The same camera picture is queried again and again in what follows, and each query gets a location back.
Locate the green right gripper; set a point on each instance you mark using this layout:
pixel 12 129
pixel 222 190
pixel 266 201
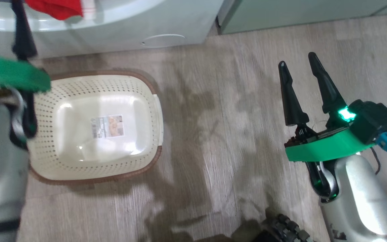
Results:
pixel 328 148

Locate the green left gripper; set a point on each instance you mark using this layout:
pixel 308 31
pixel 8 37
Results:
pixel 12 75

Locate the red garment white stripes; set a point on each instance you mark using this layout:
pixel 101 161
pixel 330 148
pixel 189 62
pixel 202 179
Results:
pixel 57 8

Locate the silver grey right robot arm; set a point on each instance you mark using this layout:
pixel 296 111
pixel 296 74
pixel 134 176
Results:
pixel 358 201

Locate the white front-load washing machine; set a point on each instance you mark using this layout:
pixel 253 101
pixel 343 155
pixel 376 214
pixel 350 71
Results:
pixel 119 27

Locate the pale green cabinet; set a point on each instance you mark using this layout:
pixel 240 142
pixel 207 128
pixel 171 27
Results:
pixel 297 13

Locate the basket product label sticker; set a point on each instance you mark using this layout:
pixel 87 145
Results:
pixel 109 126

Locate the cream laundry basket brown rim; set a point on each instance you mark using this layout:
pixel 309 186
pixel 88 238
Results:
pixel 79 158

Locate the round white filter cover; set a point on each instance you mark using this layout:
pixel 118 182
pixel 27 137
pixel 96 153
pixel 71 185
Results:
pixel 163 40

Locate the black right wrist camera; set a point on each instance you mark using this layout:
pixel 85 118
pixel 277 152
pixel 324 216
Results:
pixel 375 121

